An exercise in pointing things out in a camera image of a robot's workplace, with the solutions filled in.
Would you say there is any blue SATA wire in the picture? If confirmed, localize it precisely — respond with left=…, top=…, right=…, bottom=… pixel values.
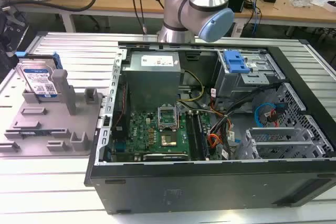
left=253, top=101, right=277, bottom=127

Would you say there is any grey plastic parts rack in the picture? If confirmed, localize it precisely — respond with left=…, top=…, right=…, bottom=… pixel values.
left=0, top=69, right=106, bottom=158

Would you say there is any green motherboard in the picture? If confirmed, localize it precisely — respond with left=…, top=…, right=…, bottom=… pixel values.
left=111, top=108, right=211, bottom=162

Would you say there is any black graphics card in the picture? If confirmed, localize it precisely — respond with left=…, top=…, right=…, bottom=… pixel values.
left=142, top=152, right=190, bottom=162

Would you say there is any silver expansion slot bracket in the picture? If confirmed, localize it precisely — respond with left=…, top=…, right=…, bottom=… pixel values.
left=236, top=126, right=326, bottom=160

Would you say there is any RAM slot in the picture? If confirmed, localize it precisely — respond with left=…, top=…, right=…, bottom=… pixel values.
left=185, top=111, right=208, bottom=161

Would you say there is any hard disk in blue carrier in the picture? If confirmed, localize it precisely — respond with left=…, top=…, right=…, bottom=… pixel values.
left=15, top=51, right=62, bottom=99

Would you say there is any yellow black wire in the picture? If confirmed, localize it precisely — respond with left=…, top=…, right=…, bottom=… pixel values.
left=177, top=69, right=205, bottom=102

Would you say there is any silver drive cage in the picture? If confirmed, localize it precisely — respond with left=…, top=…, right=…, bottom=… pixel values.
left=213, top=49, right=286, bottom=99

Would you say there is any wooden desk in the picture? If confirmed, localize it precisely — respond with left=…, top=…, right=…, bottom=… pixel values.
left=0, top=0, right=336, bottom=28

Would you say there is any CPU socket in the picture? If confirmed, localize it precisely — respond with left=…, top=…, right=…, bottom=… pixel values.
left=156, top=105, right=180, bottom=132

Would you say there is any grey power supply unit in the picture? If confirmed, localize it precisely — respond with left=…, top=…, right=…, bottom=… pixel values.
left=121, top=51, right=184, bottom=112

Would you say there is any black open PC case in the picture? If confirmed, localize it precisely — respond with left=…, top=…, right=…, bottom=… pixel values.
left=83, top=40, right=336, bottom=215

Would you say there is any orange wire bundle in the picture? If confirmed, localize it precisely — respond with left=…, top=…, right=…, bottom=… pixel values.
left=207, top=119, right=235, bottom=154

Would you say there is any bronze chipset heatsink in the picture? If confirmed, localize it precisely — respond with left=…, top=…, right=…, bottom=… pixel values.
left=160, top=134, right=179, bottom=147

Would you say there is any blue drive bay latch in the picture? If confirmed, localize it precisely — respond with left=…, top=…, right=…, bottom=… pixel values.
left=223, top=49, right=250, bottom=73

